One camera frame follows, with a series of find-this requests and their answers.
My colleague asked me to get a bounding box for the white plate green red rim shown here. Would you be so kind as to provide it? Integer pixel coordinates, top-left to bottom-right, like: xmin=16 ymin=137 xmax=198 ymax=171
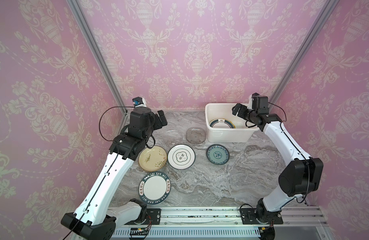
xmin=209 ymin=119 xmax=235 ymax=129

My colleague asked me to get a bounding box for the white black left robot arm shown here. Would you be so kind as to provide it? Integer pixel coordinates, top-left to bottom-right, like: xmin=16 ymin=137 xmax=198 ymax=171
xmin=61 ymin=105 xmax=167 ymax=240

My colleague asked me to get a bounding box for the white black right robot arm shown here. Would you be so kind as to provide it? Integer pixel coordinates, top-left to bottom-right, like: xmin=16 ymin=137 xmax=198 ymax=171
xmin=232 ymin=93 xmax=323 ymax=224

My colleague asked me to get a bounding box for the white plastic bin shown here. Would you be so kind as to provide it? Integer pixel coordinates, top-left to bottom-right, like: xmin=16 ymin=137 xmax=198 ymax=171
xmin=205 ymin=103 xmax=259 ymax=143

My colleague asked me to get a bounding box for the clear glass plate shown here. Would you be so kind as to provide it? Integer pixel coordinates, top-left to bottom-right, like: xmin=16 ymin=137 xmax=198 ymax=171
xmin=185 ymin=127 xmax=206 ymax=144

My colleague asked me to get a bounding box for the beige plate with wheat sprig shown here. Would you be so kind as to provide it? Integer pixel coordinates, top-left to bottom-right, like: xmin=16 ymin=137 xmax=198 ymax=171
xmin=138 ymin=146 xmax=167 ymax=172

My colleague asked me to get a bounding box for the white plate with quatrefoil border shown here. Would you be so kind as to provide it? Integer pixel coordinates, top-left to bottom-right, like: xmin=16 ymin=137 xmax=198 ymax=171
xmin=167 ymin=145 xmax=196 ymax=170

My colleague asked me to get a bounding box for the teal blue floral plate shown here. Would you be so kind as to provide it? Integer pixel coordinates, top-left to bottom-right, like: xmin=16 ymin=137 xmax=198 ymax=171
xmin=206 ymin=144 xmax=230 ymax=165

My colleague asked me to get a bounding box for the white plate teal lettered rim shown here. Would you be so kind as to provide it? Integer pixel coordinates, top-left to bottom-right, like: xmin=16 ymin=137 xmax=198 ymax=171
xmin=138 ymin=172 xmax=171 ymax=205

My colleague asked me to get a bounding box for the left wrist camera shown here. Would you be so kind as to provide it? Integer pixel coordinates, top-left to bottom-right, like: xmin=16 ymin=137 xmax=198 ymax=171
xmin=132 ymin=97 xmax=146 ymax=108

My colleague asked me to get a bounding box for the aluminium right corner post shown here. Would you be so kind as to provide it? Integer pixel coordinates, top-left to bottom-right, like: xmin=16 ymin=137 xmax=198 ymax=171
xmin=269 ymin=0 xmax=339 ymax=104

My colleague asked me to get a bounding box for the aluminium corner post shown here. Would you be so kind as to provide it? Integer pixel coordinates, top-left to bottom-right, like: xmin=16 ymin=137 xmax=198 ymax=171
xmin=65 ymin=1 xmax=127 ymax=118
xmin=269 ymin=0 xmax=339 ymax=104

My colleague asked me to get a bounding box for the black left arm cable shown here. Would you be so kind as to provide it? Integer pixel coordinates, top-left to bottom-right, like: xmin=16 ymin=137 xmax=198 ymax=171
xmin=98 ymin=105 xmax=135 ymax=142

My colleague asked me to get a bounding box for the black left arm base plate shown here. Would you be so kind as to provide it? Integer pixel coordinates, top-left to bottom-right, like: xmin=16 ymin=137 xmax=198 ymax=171
xmin=126 ymin=208 xmax=161 ymax=225

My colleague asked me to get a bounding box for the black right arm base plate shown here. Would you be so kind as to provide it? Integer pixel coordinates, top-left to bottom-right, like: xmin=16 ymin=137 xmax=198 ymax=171
xmin=238 ymin=208 xmax=283 ymax=225

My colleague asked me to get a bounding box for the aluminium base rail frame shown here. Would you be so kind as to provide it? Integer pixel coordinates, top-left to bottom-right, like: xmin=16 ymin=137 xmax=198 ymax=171
xmin=110 ymin=205 xmax=334 ymax=240

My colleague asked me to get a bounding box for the aluminium left corner post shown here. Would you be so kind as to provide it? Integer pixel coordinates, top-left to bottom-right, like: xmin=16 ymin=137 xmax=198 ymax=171
xmin=65 ymin=1 xmax=127 ymax=118

